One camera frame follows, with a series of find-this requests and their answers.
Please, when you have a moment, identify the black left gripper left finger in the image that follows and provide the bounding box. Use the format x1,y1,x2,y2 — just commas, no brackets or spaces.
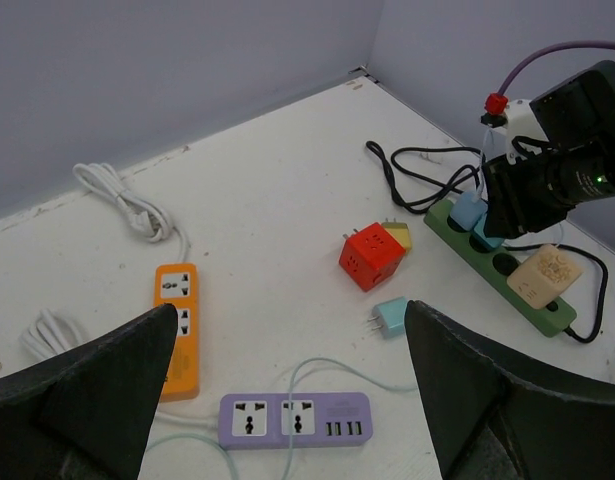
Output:
0,304,178,479

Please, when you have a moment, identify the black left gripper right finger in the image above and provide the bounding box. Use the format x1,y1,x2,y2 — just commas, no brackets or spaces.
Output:
404,301,615,479

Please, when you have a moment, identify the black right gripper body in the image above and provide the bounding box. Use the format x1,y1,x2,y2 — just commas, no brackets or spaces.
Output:
484,149,612,239

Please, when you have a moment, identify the light blue charger plug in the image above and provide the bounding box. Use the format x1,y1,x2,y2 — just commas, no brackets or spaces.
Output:
449,191,488,231

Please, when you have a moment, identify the beige cube adapter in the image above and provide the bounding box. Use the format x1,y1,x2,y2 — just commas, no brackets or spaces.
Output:
506,244,583,310

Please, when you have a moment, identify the green power strip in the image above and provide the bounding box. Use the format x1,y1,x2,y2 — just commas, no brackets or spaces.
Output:
424,199,577,338

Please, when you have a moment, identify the yellow plug adapter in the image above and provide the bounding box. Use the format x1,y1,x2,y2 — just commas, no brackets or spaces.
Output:
381,219,413,253

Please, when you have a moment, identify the teal charger plug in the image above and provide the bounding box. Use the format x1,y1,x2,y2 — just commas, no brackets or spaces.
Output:
369,297,409,340

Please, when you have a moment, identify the purple power strip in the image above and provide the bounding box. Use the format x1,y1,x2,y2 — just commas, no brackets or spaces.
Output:
218,392,373,450

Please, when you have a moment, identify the orange power strip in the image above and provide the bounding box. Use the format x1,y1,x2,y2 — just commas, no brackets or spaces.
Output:
154,263,200,402

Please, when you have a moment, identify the red cube socket adapter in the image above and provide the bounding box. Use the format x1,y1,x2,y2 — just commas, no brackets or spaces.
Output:
338,222,406,292

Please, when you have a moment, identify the white cord bundle purple strip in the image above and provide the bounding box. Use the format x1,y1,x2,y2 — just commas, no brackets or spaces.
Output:
19,309,217,430

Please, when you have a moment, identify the black power cord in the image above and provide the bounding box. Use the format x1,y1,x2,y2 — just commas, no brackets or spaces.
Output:
364,140,610,345

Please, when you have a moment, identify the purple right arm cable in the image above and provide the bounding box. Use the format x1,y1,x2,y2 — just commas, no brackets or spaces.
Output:
499,39,615,96

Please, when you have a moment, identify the white cord bundle orange strip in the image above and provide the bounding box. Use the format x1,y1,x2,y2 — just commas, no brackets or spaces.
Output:
72,163,190,263

